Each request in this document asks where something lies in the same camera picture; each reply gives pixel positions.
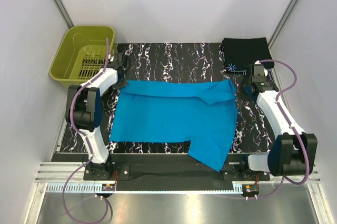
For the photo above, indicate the olive green plastic basket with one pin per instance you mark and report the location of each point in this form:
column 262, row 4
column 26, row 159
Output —
column 76, row 50

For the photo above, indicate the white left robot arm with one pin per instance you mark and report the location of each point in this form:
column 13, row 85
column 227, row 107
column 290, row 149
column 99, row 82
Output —
column 84, row 111

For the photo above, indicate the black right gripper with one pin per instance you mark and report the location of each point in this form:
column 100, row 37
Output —
column 240, row 95

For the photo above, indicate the folded black t shirt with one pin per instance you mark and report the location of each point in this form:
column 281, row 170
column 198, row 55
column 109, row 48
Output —
column 239, row 53

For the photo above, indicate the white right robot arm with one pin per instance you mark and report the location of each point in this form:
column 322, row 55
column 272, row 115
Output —
column 292, row 155

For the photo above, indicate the aluminium frame rail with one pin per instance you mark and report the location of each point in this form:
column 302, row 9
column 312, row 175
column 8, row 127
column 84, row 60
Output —
column 52, row 172

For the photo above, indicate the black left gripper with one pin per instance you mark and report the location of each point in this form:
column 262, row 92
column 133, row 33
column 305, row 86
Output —
column 121, row 85

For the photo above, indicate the white slotted cable duct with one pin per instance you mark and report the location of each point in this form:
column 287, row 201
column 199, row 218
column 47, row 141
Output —
column 104, row 188

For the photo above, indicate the bright blue t shirt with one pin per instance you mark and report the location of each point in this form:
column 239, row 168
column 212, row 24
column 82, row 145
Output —
column 204, row 114

